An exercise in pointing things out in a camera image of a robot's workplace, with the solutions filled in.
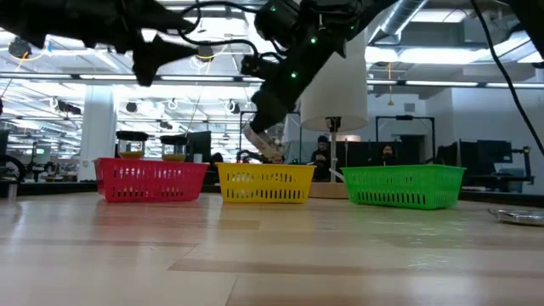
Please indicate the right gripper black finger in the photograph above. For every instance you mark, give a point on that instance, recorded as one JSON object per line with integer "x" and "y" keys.
{"x": 272, "y": 108}

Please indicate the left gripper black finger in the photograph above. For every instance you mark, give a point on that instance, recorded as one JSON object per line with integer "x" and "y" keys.
{"x": 170, "y": 50}
{"x": 168, "y": 21}

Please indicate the red plastic basket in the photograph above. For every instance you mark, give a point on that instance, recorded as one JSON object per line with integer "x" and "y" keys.
{"x": 149, "y": 183}

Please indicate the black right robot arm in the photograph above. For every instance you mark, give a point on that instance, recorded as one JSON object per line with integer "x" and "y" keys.
{"x": 323, "y": 17}

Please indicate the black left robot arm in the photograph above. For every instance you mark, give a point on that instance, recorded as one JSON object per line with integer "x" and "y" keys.
{"x": 64, "y": 21}

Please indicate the long ceiling light strip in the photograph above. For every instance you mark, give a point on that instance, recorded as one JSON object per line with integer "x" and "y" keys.
{"x": 115, "y": 77}
{"x": 442, "y": 83}

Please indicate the white shade table lamp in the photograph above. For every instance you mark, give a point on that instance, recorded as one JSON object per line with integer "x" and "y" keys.
{"x": 336, "y": 98}

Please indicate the yellow plastic basket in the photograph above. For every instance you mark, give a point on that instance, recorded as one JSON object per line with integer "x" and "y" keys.
{"x": 263, "y": 180}

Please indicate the black computer monitor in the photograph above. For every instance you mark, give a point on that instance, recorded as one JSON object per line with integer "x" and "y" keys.
{"x": 457, "y": 155}
{"x": 200, "y": 146}
{"x": 495, "y": 151}

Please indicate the glass jar black lid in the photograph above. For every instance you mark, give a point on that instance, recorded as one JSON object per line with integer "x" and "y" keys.
{"x": 132, "y": 146}
{"x": 174, "y": 149}

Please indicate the white building column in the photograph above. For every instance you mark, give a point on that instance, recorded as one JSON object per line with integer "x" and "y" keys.
{"x": 98, "y": 140}

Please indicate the dark ceiling device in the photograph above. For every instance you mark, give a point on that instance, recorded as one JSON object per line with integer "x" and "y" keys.
{"x": 19, "y": 47}

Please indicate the green plastic basket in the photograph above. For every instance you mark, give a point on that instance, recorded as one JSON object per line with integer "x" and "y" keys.
{"x": 404, "y": 187}

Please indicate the black curved equipment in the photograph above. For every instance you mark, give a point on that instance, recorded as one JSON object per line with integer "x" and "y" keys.
{"x": 10, "y": 168}

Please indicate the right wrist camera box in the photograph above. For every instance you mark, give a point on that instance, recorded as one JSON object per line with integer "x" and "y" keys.
{"x": 255, "y": 67}

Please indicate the black dome ceiling camera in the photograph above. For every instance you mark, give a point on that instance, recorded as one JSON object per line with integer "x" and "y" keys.
{"x": 132, "y": 107}

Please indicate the silver ceiling duct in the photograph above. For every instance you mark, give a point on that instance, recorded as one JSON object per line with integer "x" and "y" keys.
{"x": 404, "y": 15}

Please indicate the small metal post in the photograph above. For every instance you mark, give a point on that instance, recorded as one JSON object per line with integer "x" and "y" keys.
{"x": 12, "y": 191}

